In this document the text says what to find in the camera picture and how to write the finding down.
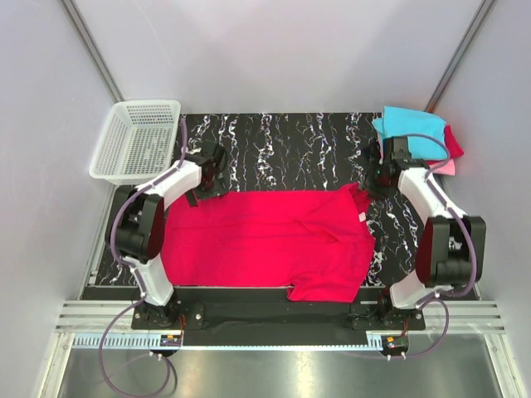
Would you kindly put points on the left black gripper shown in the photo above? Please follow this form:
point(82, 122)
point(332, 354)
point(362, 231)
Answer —
point(219, 189)

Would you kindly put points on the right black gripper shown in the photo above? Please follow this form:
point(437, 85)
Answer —
point(367, 182)

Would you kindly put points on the crimson t shirt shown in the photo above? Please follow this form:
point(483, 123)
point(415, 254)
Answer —
point(453, 146)
point(316, 244)

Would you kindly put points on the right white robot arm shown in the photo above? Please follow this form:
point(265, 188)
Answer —
point(450, 255)

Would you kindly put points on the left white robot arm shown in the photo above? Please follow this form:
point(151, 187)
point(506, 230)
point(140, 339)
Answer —
point(135, 230)

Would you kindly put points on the black marbled table mat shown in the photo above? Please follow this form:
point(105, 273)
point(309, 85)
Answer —
point(312, 151)

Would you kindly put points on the folded cyan t shirt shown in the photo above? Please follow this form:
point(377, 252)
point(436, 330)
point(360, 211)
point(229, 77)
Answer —
point(399, 121)

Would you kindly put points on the folded pink t shirt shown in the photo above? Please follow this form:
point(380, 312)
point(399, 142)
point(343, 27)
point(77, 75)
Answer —
point(443, 168)

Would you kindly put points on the white plastic basket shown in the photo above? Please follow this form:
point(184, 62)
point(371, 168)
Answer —
point(136, 142)

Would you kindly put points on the folded crimson t shirt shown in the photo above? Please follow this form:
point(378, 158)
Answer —
point(453, 146)

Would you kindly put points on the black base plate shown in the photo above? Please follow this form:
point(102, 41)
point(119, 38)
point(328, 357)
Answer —
point(200, 308)

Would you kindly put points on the aluminium front rail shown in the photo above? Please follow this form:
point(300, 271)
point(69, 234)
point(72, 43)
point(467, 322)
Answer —
point(109, 324)

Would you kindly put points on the right corner aluminium post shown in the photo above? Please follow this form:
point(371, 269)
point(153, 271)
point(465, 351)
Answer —
point(479, 18)

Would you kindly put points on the corner aluminium post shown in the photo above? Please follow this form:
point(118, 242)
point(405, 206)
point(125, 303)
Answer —
point(479, 18)
point(87, 40)

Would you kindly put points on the left corner aluminium post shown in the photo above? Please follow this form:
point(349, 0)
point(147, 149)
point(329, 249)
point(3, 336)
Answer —
point(87, 40)

